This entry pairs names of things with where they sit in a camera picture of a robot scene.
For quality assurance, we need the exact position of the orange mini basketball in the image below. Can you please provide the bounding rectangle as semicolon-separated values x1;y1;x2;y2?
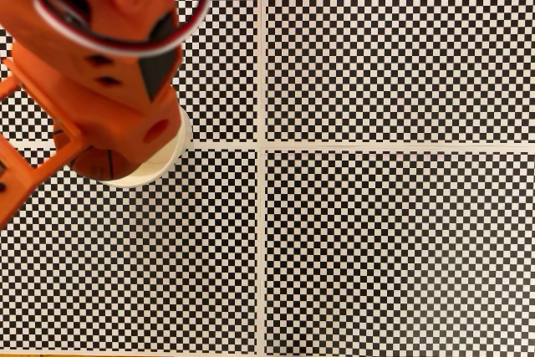
71;145;137;181

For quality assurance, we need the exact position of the white paper cup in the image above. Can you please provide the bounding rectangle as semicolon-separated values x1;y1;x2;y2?
73;105;194;189

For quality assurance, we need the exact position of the black white checkerboard paper sheet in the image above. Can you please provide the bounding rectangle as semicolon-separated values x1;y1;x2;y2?
262;0;535;149
0;0;262;153
262;147;535;356
0;145;262;354

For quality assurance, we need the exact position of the white red servo wire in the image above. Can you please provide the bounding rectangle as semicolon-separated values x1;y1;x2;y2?
32;0;213;58

